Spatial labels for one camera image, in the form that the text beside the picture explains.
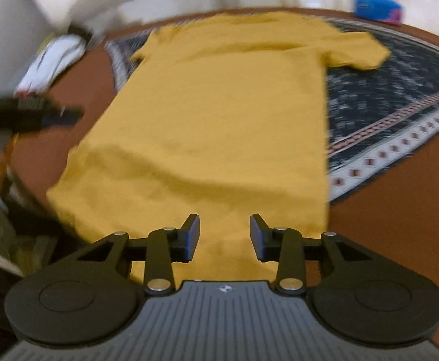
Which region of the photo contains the yellow t-shirt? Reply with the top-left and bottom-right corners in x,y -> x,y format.
47,12 -> 389,281

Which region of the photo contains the blue tissue pack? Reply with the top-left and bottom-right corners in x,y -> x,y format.
352,0 -> 403,25

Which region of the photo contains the dark patterned rug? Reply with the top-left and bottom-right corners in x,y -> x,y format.
104,16 -> 439,204

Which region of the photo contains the white cloth pile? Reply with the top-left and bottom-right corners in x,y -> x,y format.
14,34 -> 87,96

